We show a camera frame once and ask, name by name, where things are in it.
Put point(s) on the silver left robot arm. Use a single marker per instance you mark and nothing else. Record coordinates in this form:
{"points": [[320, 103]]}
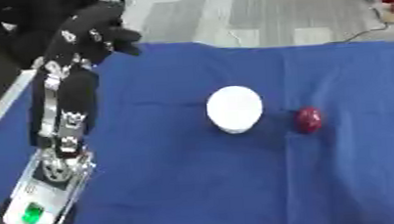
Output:
{"points": [[45, 195]]}

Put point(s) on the dark red toy fruit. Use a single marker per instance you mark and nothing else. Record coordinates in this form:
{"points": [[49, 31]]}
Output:
{"points": [[308, 120]]}

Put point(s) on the white round bowl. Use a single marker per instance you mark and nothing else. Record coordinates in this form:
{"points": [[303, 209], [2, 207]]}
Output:
{"points": [[234, 108]]}

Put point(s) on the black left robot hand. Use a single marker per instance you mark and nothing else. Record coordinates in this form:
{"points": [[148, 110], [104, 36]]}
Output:
{"points": [[73, 82]]}

